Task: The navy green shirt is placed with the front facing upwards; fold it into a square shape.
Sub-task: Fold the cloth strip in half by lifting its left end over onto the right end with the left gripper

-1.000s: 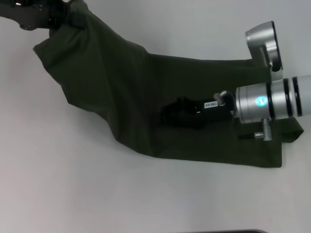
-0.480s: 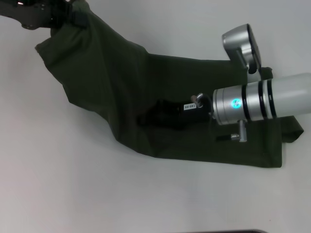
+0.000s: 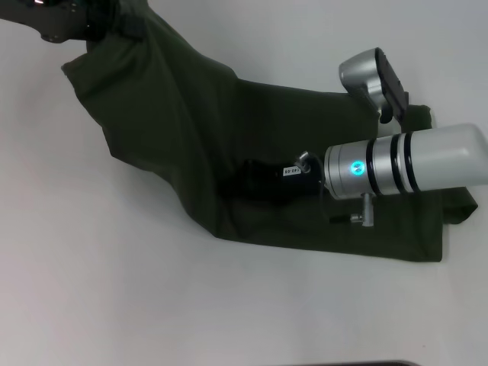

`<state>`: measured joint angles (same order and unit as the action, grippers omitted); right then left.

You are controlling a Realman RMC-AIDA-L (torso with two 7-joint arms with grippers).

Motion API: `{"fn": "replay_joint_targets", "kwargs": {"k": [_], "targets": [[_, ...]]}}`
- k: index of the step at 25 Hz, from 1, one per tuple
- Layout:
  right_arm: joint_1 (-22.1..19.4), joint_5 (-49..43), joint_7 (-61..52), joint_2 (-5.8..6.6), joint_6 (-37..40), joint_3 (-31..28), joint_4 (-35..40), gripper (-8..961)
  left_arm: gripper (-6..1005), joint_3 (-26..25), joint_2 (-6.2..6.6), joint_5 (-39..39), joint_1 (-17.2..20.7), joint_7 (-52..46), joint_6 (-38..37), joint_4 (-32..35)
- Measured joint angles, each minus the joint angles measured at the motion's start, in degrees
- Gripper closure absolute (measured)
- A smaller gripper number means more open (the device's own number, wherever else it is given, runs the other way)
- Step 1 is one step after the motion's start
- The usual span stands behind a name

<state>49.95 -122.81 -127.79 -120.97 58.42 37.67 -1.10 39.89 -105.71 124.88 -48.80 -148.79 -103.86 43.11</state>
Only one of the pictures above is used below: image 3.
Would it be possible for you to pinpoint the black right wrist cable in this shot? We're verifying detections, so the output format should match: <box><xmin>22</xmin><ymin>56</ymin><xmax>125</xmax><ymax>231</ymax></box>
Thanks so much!
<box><xmin>307</xmin><ymin>152</ymin><xmax>332</xmax><ymax>201</ymax></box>

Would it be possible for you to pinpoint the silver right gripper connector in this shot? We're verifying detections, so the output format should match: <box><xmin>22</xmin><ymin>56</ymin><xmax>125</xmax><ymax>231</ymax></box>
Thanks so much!
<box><xmin>296</xmin><ymin>151</ymin><xmax>313</xmax><ymax>174</ymax></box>

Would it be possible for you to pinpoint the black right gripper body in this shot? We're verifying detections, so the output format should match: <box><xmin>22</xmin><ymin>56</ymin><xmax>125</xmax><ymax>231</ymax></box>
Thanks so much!
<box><xmin>227</xmin><ymin>157</ymin><xmax>326</xmax><ymax>206</ymax></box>

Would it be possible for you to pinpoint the silver right wrist cable plug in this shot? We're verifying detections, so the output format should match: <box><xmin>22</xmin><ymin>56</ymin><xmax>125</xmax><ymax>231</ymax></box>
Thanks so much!
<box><xmin>329</xmin><ymin>191</ymin><xmax>376</xmax><ymax>229</ymax></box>

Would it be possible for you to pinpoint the dark green FREE t-shirt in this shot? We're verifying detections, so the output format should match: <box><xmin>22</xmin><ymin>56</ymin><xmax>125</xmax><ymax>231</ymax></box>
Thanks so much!
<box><xmin>60</xmin><ymin>0</ymin><xmax>480</xmax><ymax>265</ymax></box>

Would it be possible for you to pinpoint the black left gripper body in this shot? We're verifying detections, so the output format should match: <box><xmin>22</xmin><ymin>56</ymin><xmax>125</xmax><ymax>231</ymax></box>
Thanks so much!
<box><xmin>0</xmin><ymin>0</ymin><xmax>92</xmax><ymax>44</ymax></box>

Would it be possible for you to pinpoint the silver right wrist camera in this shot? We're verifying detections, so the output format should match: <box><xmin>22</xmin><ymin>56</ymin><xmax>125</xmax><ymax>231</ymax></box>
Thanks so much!
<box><xmin>337</xmin><ymin>47</ymin><xmax>410</xmax><ymax>124</ymax></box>

